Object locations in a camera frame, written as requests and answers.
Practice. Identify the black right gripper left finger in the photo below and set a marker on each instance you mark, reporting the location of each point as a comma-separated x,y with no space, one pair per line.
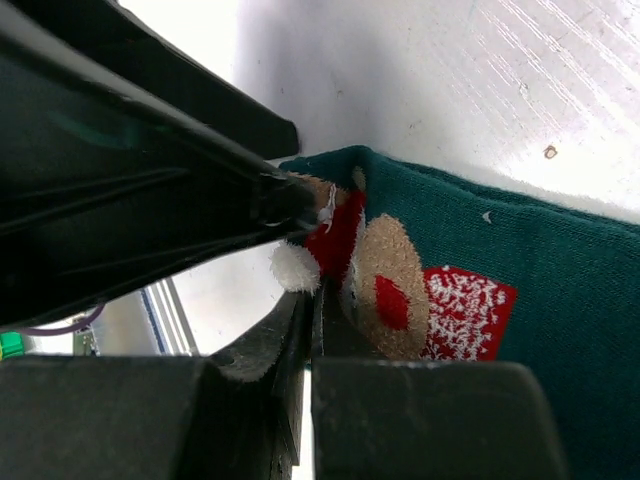
233,415

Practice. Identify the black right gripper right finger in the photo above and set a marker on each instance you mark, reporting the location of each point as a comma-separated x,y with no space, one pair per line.
375,418

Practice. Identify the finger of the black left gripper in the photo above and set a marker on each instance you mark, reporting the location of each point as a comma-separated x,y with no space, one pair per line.
124,161

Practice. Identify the green christmas bear sock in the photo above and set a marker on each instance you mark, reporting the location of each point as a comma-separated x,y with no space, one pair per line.
430,266

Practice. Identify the aluminium frame rail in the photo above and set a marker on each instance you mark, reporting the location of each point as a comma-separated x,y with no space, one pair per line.
168,319

